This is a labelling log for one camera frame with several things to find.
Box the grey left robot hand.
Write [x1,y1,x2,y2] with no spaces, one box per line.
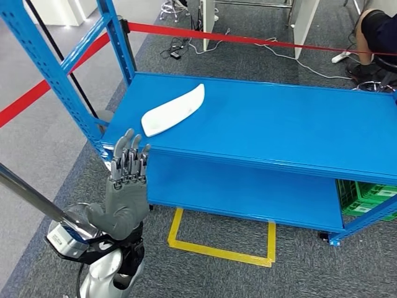
[85,129,151,242]

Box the white curved plastic part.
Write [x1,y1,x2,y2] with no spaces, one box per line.
[141,83,205,138]

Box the blue metal shelf rack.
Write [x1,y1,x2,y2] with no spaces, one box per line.
[0,0,397,248]

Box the yellow floor tape outline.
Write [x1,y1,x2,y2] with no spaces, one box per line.
[167,207,277,269]

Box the dark stanchion with chrome base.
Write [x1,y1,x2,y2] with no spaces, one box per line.
[119,16,137,73]

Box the chrome stool base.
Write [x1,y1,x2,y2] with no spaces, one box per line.
[160,0,188,24]

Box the white desk side panel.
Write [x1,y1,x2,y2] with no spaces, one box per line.
[294,0,320,60]
[203,0,215,52]

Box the white display plinth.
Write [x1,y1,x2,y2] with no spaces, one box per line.
[31,0,97,27]

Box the metal desk crossbar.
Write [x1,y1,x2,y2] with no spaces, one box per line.
[214,0,294,9]

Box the green plastic crate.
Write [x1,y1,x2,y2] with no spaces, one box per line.
[337,180,397,215]
[341,203,397,223]

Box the white power strip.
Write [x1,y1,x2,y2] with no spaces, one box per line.
[331,51,352,64]

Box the person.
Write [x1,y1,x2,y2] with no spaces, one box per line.
[346,9,397,85]

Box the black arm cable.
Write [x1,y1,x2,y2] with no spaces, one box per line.
[75,263,86,298]

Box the chrome stanchion post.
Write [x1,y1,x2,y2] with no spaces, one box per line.
[0,163,104,242]

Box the black power adapter cable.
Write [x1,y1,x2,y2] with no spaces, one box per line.
[160,37,189,61]

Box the black stanchion post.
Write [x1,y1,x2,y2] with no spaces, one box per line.
[24,0,115,135]

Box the white cable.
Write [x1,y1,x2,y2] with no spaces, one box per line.
[189,29,352,81]

